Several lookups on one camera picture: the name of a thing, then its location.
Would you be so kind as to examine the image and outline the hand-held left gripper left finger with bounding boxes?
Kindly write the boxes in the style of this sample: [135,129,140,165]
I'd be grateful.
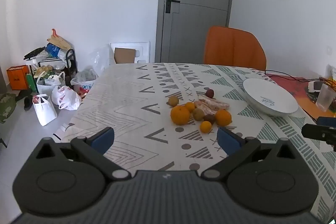
[34,126,132,182]

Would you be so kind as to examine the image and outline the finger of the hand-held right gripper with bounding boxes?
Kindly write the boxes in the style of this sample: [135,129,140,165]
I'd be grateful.
[301,123,336,146]
[316,116,336,127]

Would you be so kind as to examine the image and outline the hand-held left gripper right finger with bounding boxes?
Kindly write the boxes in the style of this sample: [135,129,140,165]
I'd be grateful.
[201,126,301,181]

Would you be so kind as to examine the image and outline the medium orange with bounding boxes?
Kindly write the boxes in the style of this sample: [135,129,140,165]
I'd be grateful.
[215,110,232,127]

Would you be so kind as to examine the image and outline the peeled pomelo segment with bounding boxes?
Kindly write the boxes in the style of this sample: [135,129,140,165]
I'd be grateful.
[198,94,230,111]
[194,101,217,116]

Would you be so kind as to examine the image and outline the large orange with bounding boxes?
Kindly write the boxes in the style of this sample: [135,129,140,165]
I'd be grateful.
[170,106,191,126]

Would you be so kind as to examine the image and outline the white plate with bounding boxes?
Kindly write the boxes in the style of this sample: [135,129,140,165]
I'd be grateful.
[243,78,299,117]

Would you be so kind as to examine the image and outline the clear plastic cup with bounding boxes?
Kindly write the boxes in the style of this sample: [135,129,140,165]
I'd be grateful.
[316,84,336,112]

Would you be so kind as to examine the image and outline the white power strip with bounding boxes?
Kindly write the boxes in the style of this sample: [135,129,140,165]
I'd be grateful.
[308,81,324,93]

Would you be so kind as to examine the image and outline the red table mat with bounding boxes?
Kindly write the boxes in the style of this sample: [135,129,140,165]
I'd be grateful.
[265,73,336,119]

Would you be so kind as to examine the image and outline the white plastic bag red contents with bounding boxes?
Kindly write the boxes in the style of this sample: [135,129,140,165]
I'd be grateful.
[51,85,82,111]

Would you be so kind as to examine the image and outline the patterned tablecloth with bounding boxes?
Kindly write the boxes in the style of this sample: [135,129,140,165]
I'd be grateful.
[54,63,336,223]

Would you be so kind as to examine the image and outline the white plastic bag blue print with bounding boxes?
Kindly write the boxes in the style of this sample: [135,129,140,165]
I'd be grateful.
[70,69,99,94]

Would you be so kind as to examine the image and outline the white paper bag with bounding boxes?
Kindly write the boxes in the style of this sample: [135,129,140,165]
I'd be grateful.
[33,94,58,127]

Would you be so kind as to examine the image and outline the clear plastic bag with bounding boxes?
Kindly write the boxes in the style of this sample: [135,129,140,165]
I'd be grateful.
[91,46,116,75]

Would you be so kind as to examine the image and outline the black shoe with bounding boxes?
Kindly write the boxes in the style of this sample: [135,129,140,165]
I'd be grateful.
[16,89,33,111]

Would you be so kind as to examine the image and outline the brown cardboard piece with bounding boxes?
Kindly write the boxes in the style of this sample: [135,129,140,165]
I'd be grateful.
[114,48,137,64]

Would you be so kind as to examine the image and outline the green box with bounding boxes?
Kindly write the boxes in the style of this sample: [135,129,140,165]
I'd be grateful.
[26,73,38,93]

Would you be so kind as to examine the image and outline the pale yellow bundle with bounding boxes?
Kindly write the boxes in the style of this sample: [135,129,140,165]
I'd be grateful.
[34,64,54,79]

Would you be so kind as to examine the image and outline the orange chair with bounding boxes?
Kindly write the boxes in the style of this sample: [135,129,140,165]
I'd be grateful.
[204,26,267,71]

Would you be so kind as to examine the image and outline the white foam packing board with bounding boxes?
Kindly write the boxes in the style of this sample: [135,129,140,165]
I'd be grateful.
[109,42,150,64]

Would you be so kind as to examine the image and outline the green camouflage bag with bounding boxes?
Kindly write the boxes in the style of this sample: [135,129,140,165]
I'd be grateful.
[0,93,17,123]

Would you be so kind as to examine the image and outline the blue and white bag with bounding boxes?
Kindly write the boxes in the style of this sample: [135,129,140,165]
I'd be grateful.
[45,43,66,59]

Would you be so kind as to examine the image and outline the orange box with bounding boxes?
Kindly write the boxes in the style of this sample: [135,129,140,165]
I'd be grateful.
[7,65,29,90]

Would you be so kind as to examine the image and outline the black long object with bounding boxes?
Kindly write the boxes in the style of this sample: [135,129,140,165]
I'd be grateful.
[24,47,48,60]

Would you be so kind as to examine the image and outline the grey door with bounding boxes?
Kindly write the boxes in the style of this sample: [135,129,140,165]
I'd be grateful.
[155,0,236,63]

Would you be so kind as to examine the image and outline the black cable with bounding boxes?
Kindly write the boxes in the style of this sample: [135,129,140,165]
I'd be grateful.
[265,70,323,83]

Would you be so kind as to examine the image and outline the paper bag with orange handle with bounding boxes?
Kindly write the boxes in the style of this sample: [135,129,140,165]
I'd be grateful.
[47,29,72,50]

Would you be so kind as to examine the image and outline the black door handle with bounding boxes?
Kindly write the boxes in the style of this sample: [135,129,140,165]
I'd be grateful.
[165,0,181,14]

